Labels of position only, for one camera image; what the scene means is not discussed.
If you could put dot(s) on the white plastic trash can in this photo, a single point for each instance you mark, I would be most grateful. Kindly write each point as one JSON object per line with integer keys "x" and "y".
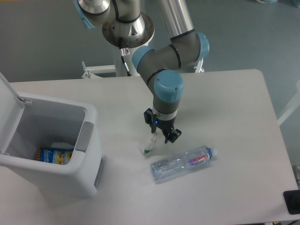
{"x": 30, "y": 121}

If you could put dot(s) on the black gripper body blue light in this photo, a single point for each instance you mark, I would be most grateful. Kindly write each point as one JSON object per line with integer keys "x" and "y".
{"x": 164, "y": 124}

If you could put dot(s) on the clear plastic water bottle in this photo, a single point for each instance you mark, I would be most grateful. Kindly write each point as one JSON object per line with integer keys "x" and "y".
{"x": 182, "y": 163}

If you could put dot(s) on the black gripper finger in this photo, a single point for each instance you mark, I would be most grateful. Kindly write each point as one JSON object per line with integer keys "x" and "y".
{"x": 149, "y": 119}
{"x": 171, "y": 135}

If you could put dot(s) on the white paper wrapper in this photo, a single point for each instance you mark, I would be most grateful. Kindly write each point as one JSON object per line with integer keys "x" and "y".
{"x": 146, "y": 145}

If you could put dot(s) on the black device at table edge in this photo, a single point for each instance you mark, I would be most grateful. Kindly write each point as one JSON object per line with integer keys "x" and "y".
{"x": 292, "y": 201}

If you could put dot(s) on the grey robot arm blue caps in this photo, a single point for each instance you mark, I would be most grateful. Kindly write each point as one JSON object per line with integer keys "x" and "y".
{"x": 166, "y": 85}

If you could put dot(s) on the white frame leg at right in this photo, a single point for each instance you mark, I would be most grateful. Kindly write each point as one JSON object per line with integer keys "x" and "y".
{"x": 290, "y": 107}

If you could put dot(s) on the blue snack package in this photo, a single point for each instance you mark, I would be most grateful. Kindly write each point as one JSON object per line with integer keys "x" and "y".
{"x": 54, "y": 155}

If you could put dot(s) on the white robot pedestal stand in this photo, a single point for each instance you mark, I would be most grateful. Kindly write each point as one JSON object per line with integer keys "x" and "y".
{"x": 131, "y": 61}

